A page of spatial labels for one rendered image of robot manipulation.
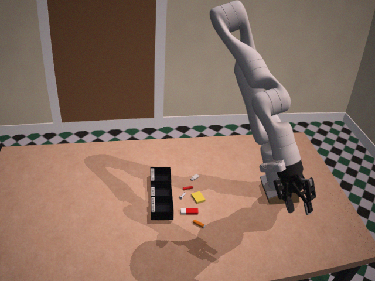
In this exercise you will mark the white usb stick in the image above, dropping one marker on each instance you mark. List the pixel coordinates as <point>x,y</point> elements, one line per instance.
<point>194,177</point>

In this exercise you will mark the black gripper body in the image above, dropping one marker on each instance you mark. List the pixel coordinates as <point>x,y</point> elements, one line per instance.
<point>294,174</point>

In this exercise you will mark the red and white eraser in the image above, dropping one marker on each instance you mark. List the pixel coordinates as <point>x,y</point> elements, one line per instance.
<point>189,211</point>

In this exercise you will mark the black three-compartment bin rack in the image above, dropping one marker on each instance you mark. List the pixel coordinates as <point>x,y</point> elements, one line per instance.
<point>161,198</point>

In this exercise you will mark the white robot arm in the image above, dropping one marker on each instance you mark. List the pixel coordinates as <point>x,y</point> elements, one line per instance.
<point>278,145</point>

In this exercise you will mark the yellow flat square pad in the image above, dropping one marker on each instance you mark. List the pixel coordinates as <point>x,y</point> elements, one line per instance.
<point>198,197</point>

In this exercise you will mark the orange aa battery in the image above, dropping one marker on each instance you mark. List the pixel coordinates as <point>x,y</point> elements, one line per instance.
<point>199,223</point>

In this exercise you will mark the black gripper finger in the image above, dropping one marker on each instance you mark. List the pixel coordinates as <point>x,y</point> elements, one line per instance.
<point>286,196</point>
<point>309,191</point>

